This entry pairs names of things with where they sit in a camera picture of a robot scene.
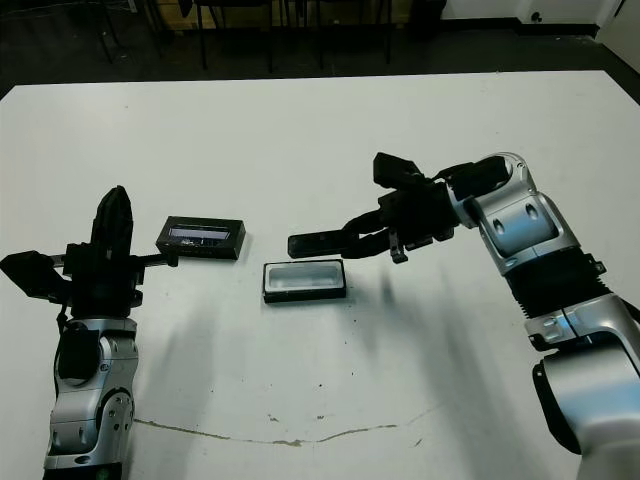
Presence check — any black box base white insert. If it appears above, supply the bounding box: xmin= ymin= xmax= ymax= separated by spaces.
xmin=262 ymin=259 xmax=348 ymax=305

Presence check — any black trash bin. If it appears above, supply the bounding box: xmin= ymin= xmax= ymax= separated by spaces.
xmin=407 ymin=0 xmax=447 ymax=42

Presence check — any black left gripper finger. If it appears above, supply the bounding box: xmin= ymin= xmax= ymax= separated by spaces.
xmin=91 ymin=184 xmax=122 ymax=250
xmin=112 ymin=184 xmax=135 ymax=250

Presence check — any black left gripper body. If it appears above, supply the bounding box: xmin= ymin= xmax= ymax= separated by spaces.
xmin=49 ymin=241 xmax=180 ymax=318

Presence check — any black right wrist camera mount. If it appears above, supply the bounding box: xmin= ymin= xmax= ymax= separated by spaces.
xmin=371 ymin=151 xmax=429 ymax=192

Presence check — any black box lid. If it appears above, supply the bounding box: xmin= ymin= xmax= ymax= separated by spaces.
xmin=154 ymin=215 xmax=248 ymax=262

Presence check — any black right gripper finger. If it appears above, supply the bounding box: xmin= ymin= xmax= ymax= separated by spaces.
xmin=343 ymin=207 xmax=390 ymax=242
xmin=343 ymin=233 xmax=395 ymax=260

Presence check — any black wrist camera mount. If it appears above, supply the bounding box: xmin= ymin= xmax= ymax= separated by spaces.
xmin=0 ymin=251 xmax=71 ymax=304
xmin=371 ymin=151 xmax=429 ymax=192

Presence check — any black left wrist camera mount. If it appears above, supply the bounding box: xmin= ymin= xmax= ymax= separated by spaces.
xmin=0 ymin=251 xmax=71 ymax=304

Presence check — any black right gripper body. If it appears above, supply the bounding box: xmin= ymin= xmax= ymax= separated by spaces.
xmin=377 ymin=182 xmax=457 ymax=265

